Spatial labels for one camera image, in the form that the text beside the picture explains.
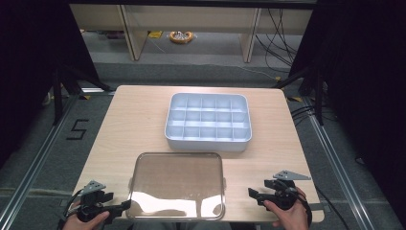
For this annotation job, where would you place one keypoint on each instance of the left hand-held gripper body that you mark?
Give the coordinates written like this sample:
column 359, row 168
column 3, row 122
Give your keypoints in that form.
column 92, row 199

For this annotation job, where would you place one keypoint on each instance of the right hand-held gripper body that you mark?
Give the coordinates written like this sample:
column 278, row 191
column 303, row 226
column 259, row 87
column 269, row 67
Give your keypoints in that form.
column 284, row 191

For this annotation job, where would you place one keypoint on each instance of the person's left hand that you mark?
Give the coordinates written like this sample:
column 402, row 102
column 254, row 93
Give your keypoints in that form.
column 84, row 224

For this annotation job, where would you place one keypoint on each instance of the person's right hand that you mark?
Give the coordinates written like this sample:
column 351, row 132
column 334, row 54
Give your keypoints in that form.
column 292, row 217

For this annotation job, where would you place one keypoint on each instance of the clear plastic box lid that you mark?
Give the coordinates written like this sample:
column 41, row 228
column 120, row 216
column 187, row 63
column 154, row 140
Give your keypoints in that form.
column 177, row 179

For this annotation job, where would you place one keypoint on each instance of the white compartment storage box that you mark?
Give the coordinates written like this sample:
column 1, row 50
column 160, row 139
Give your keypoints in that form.
column 208, row 121

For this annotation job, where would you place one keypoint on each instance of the black metal stand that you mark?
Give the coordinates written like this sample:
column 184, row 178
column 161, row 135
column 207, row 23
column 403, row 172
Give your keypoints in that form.
column 319, row 96
column 57, row 96

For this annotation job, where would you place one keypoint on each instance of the black curtain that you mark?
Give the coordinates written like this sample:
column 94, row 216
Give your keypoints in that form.
column 32, row 57
column 367, row 80

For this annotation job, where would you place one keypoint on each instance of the small yellow floor object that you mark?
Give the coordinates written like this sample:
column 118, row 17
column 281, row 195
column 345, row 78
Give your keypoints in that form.
column 155, row 34

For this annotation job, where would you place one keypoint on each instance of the beige wooden desk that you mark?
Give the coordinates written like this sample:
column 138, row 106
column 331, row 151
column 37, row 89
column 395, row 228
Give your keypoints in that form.
column 191, row 19

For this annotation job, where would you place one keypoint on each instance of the aluminium floor rail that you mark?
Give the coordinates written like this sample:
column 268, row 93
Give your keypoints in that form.
column 35, row 163
column 338, row 172

